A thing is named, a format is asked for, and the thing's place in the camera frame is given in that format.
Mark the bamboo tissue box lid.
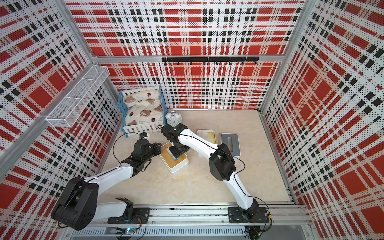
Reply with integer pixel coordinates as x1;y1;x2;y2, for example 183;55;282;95
160;142;188;171

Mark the white tissue box base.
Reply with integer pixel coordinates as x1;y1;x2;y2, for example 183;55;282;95
160;142;189;175

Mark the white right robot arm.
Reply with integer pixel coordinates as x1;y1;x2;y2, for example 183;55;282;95
161;124;272;224

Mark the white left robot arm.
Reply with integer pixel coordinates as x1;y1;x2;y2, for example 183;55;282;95
51;139;162;231

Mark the grey tissue box lid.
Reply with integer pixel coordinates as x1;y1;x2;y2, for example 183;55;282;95
221;133;241;157

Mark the white alarm clock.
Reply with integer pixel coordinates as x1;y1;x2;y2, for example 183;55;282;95
166;112;183;127

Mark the bear print bedding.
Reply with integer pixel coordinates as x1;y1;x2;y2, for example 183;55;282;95
123;90;164;126

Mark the blue white toy crib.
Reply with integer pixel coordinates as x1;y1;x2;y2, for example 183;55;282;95
118;86;167;138

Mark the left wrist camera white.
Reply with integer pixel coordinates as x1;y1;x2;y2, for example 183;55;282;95
139;132;150;139

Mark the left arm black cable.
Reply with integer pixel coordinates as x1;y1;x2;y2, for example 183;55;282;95
111;131;145;169

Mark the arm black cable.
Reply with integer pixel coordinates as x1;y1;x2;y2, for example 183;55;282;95
157;124;274;235
111;131;145;169

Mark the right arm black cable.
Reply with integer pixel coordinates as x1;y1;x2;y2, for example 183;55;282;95
157;124;274;235

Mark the white wire basket shelf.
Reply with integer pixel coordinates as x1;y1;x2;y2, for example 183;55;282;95
46;65;110;128

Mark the black hook rail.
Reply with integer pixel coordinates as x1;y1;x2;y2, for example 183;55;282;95
162;57;260;64

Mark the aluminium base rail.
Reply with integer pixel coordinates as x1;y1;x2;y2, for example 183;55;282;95
59;204;319;240

